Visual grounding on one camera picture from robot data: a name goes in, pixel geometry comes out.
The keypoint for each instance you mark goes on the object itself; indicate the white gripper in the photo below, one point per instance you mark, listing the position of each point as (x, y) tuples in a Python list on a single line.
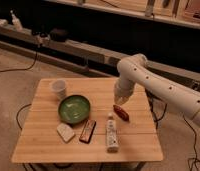
[(123, 90)]

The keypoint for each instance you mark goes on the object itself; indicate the green ceramic bowl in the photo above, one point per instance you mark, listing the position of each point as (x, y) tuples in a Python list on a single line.
[(74, 109)]

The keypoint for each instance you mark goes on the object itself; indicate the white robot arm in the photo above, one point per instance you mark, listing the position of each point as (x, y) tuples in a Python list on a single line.
[(134, 70)]

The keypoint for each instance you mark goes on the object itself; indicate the dark red oblong object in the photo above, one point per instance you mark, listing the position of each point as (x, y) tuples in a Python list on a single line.
[(121, 113)]

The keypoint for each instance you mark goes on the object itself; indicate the white tube bottle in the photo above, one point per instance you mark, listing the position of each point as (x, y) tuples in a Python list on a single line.
[(111, 135)]

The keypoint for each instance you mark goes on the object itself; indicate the white paper cup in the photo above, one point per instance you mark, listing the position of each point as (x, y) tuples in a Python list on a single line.
[(58, 87)]

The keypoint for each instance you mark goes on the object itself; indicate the white sponge block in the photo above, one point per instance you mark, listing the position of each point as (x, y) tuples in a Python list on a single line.
[(66, 132)]

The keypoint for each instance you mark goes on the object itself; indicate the black round device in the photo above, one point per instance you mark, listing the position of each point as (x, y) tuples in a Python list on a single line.
[(58, 35)]

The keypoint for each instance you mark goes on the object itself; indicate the white spray bottle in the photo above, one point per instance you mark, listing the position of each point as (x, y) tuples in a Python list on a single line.
[(16, 22)]

